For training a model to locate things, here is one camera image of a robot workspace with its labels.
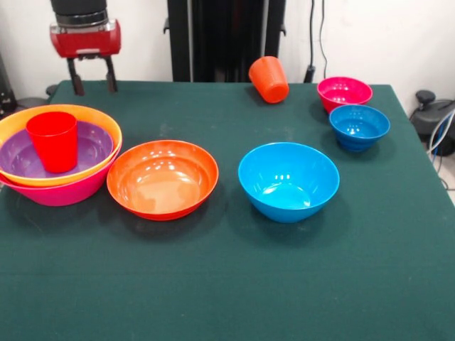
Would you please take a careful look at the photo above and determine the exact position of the dark green table cloth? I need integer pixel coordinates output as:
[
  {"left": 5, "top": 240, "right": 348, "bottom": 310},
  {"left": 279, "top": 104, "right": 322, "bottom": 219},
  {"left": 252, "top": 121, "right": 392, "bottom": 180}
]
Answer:
[{"left": 0, "top": 80, "right": 455, "bottom": 341}]

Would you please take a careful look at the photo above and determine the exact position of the small dark blue bowl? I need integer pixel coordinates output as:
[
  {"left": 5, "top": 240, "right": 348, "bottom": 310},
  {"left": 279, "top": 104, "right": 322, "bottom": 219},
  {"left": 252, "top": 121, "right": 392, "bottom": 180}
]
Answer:
[{"left": 328, "top": 104, "right": 391, "bottom": 153}]

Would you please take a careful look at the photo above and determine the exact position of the black office chair base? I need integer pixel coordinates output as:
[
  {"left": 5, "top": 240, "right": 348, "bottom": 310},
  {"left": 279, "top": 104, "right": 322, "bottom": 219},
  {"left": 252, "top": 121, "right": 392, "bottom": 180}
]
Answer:
[
  {"left": 408, "top": 90, "right": 455, "bottom": 157},
  {"left": 14, "top": 84, "right": 60, "bottom": 107}
]

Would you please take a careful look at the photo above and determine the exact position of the purple bowl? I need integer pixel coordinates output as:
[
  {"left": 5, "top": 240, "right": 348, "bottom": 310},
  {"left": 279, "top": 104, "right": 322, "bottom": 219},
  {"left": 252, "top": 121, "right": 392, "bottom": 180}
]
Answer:
[{"left": 0, "top": 119, "right": 114, "bottom": 179}]

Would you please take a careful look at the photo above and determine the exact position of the large pink bowl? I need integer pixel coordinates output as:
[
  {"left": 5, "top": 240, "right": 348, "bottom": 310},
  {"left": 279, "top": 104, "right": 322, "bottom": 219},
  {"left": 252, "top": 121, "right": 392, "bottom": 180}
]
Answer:
[{"left": 0, "top": 140, "right": 124, "bottom": 207}]

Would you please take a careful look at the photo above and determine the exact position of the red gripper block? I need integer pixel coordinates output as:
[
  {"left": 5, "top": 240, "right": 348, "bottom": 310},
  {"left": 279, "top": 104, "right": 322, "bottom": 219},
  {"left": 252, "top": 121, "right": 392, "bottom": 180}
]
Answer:
[{"left": 48, "top": 18, "right": 122, "bottom": 97}]

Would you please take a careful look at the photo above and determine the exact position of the red cup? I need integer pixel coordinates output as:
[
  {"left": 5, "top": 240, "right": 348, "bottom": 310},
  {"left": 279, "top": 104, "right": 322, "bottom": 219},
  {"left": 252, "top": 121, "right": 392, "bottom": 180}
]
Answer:
[{"left": 26, "top": 111, "right": 78, "bottom": 174}]

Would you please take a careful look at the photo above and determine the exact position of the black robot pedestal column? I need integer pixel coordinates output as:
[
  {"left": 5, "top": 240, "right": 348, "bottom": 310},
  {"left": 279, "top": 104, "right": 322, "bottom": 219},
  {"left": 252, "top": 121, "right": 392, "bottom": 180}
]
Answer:
[{"left": 163, "top": 0, "right": 287, "bottom": 83}]

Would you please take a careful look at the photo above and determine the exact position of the black hanging cable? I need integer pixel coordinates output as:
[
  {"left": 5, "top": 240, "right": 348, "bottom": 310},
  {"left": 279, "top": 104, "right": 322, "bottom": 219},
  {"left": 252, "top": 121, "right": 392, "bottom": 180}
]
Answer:
[{"left": 304, "top": 0, "right": 330, "bottom": 85}]

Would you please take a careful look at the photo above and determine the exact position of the blue cable bundle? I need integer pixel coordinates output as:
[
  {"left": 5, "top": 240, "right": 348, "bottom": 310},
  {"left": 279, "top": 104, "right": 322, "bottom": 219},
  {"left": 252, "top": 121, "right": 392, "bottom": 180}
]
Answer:
[{"left": 426, "top": 109, "right": 455, "bottom": 159}]

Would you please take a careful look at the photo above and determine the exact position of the orange cup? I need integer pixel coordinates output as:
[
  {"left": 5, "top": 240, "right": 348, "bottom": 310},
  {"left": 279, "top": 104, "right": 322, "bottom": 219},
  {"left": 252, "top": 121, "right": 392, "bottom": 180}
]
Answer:
[{"left": 248, "top": 55, "right": 290, "bottom": 104}]

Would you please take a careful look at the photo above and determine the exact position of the small pink bowl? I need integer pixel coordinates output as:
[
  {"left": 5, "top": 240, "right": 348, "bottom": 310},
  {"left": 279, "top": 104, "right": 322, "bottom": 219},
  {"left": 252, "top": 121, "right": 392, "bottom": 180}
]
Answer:
[{"left": 317, "top": 76, "right": 374, "bottom": 114}]

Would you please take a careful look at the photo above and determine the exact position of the large orange bowl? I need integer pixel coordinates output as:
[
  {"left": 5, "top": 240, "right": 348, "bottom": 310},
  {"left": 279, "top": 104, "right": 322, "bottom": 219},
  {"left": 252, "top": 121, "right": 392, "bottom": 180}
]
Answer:
[{"left": 0, "top": 104, "right": 123, "bottom": 188}]

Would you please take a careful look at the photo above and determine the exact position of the red-orange bowl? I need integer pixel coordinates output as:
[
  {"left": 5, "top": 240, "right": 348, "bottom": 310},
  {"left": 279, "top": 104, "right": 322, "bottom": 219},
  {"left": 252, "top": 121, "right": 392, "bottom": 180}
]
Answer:
[{"left": 106, "top": 139, "right": 220, "bottom": 222}]

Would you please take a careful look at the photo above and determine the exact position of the light blue bowl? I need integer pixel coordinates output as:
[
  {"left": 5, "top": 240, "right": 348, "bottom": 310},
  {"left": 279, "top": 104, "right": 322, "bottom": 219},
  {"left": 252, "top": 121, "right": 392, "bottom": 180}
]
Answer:
[{"left": 237, "top": 141, "right": 341, "bottom": 224}]

